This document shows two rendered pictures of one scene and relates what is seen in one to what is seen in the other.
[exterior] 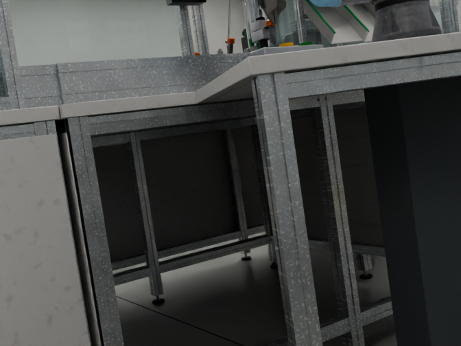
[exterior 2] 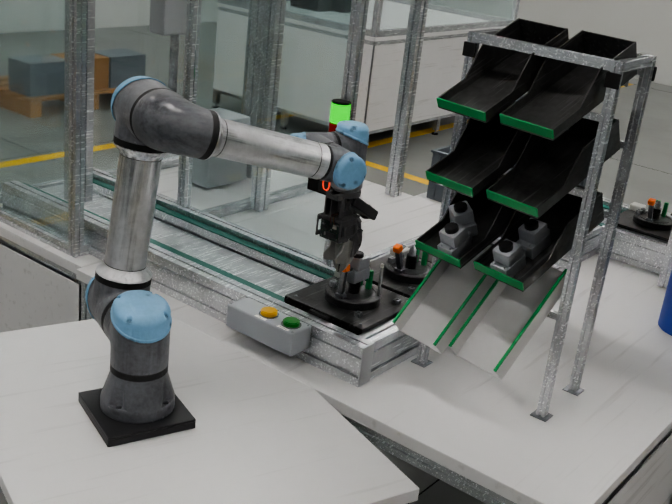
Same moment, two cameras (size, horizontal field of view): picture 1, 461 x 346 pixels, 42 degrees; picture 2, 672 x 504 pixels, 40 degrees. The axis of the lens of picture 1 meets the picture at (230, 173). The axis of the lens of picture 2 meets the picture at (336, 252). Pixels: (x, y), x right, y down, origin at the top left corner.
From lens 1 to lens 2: 2.63 m
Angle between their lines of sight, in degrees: 68
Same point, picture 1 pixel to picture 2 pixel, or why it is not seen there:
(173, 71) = (178, 278)
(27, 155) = (64, 289)
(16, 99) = (73, 248)
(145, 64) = (159, 261)
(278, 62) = not seen: outside the picture
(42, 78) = (102, 237)
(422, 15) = (108, 389)
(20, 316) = not seen: hidden behind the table
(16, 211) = (55, 319)
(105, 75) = not seen: hidden behind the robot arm
